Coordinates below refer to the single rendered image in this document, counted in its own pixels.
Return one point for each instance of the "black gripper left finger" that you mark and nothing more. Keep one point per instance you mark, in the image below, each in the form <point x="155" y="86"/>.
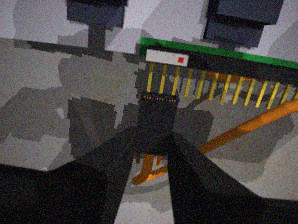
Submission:
<point x="87" y="190"/>

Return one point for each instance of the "black pin header strip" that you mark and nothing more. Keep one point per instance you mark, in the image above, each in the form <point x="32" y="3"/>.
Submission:
<point x="219" y="60"/>

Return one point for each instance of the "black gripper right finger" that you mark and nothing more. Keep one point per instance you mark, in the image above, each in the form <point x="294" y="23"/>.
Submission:
<point x="202" y="193"/>

